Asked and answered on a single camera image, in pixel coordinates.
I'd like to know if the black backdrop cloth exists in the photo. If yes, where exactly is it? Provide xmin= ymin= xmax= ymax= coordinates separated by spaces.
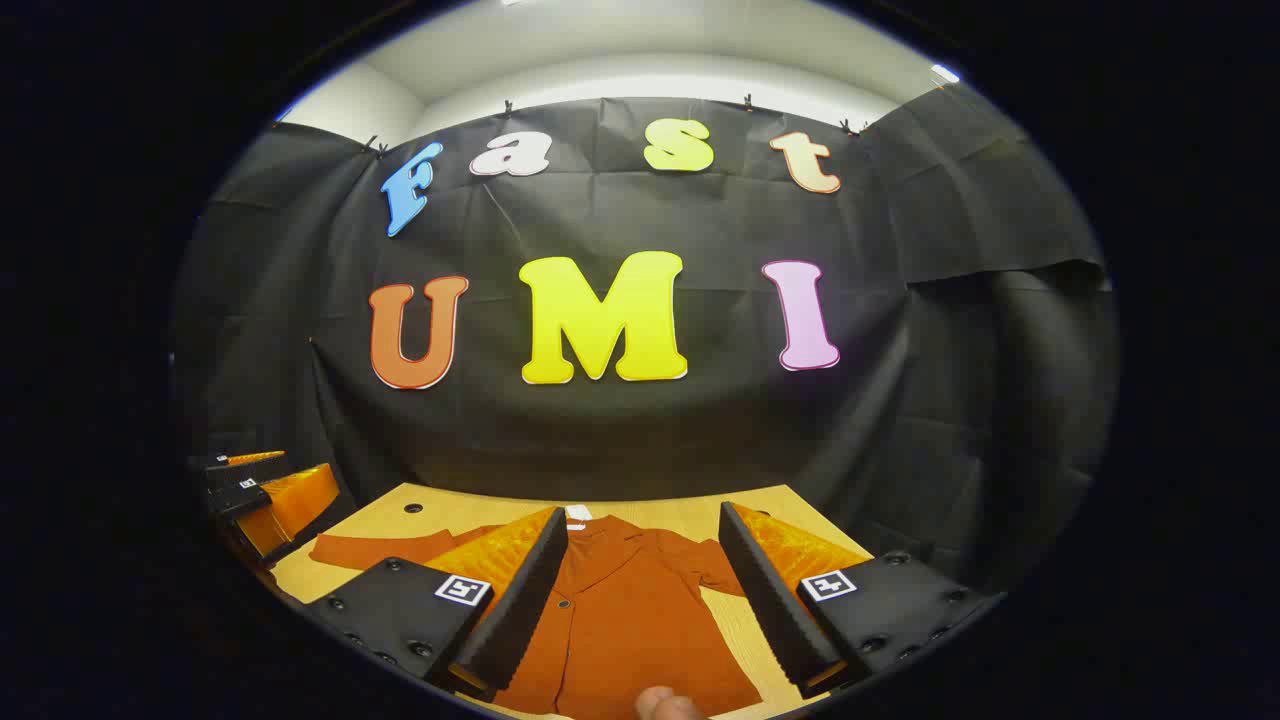
xmin=170 ymin=85 xmax=1119 ymax=591

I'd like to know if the rust orange button shirt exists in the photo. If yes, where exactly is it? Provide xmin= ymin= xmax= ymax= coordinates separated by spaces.
xmin=310 ymin=513 xmax=763 ymax=719

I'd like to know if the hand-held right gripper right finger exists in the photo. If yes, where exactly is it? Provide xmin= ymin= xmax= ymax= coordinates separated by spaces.
xmin=718 ymin=500 xmax=1004 ymax=701

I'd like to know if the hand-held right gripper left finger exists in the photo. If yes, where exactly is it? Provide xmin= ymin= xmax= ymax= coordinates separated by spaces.
xmin=303 ymin=505 xmax=570 ymax=703

